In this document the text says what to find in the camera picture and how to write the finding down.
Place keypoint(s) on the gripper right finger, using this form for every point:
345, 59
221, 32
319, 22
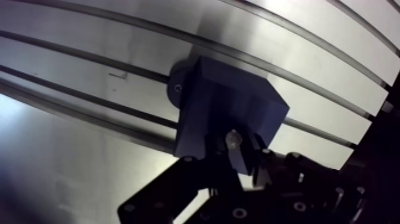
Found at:
300, 190

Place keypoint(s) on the steel bolt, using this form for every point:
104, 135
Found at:
232, 139

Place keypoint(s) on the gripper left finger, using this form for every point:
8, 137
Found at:
175, 190

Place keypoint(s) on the dark blue-grey block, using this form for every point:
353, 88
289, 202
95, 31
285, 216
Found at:
225, 103

